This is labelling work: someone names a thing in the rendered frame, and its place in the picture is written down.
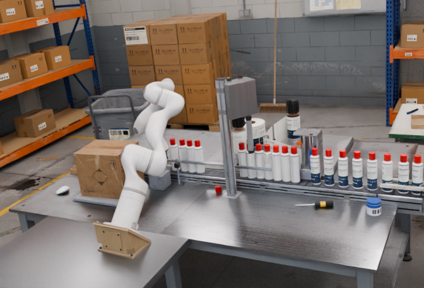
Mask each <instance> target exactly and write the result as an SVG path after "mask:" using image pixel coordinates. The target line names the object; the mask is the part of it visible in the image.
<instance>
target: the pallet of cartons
mask: <svg viewBox="0 0 424 288"><path fill-rule="evenodd" d="M122 28H123V32H124V40H125V45H126V46H127V47H126V54H127V61H128V64H129V66H128V68H129V76H130V81H131V85H132V86H131V88H144V87H146V86H147V85H149V84H150V83H153V82H156V81H162V80H164V79H166V78H169V79H171V80H172V81H173V82H174V85H175V88H174V92H175V93H177V94H179V95H181V96H182V97H183V98H184V102H185V103H184V108H183V110H182V111H181V112H180V113H179V114H178V115H176V116H174V117H172V118H170V119H169V120H168V122H167V125H170V129H184V125H195V126H209V130H202V131H220V120H219V110H218V102H217V95H216V93H217V91H216V83H215V80H216V79H217V78H226V79H227V78H228V77H230V78H231V80H232V70H231V62H230V49H229V42H228V30H227V16H226V13H208V14H198V15H179V16H173V17H171V18H167V19H156V20H143V21H137V22H135V23H132V24H129V25H126V26H123V27H122Z"/></svg>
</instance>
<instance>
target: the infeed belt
mask: <svg viewBox="0 0 424 288"><path fill-rule="evenodd" d="M166 170H169V171H170V172H173V173H177V171H173V170H172V166H167V168H166ZM179 173H180V174H192V175H198V176H210V177H222V178H225V171H212V170H205V173H203V174H198V173H197V172H195V173H189V172H182V169H181V168H180V171H179ZM235 177H236V179H241V180H247V181H259V182H265V183H278V184H289V185H296V186H308V187H315V188H326V189H338V190H345V191H356V192H363V193H375V194H378V192H379V190H380V186H378V187H377V191H369V190H368V189H367V185H366V186H365V185H363V189H353V184H348V187H347V188H340V187H339V183H335V182H334V186H332V187H327V186H325V181H321V184H320V185H317V186H314V185H312V184H311V180H304V179H301V180H300V182H299V183H292V182H291V181H290V182H289V183H284V182H283V181H274V180H271V181H267V180H265V179H257V178H255V179H249V178H248V177H246V178H242V177H240V173H238V172H236V173H235Z"/></svg>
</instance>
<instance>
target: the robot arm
mask: <svg viewBox="0 0 424 288"><path fill-rule="evenodd" d="M174 88H175V85H174V82H173V81H172V80H171V79H169V78H166V79H164V80H162V81H156V82H153V83H150V84H149V85H147V86H146V87H145V88H144V91H143V96H144V98H145V99H146V100H147V101H148V102H150V103H151V104H150V105H149V106H148V107H147V108H146V109H145V110H144V111H143V112H142V113H141V114H140V115H139V116H138V117H137V119H136V121H135V123H134V126H133V131H134V133H135V134H136V135H142V134H144V133H145V136H146V139H147V141H148V143H149V144H150V145H151V147H152V149H153V150H150V149H148V148H145V147H141V146H139V145H135V144H129V145H127V146H125V147H124V148H123V150H122V152H121V163H122V166H123V168H124V172H125V175H126V180H125V183H124V187H123V189H122V193H121V196H120V198H119V202H118V204H117V208H116V209H115V213H114V216H113V219H112V222H111V223H110V222H104V223H103V224H108V225H114V226H117V227H123V228H125V227H127V228H128V229H130V230H132V231H134V232H136V233H138V234H140V235H141V233H140V232H138V231H135V230H138V227H139V226H138V224H137V223H138V220H139V216H140V214H141V211H142V208H143V205H144V201H145V199H146V195H147V192H148V184H147V183H146V182H145V181H144V180H142V179H141V178H140V177H139V176H138V174H137V172H136V171H140V172H143V173H146V174H149V175H152V176H161V175H162V174H163V173H164V172H165V170H166V168H167V159H168V157H167V150H168V144H167V142H166V141H165V139H164V137H163V135H164V132H165V128H166V125H167V122H168V120H169V119H170V118H172V117H174V116H176V115H178V114H179V113H180V112H181V111H182V110H183V108H184V103H185V102H184V98H183V97H182V96H181V95H179V94H177V93H175V92H174Z"/></svg>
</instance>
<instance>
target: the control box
mask: <svg viewBox="0 0 424 288"><path fill-rule="evenodd" d="M224 91H225V102H226V108H227V118H228V119H230V120H233V119H237V118H240V117H245V116H249V115H252V114H256V113H257V96H256V81H255V79H253V78H248V77H243V79H241V80H239V79H234V80H232V81H231V82H226V83H225V84H224Z"/></svg>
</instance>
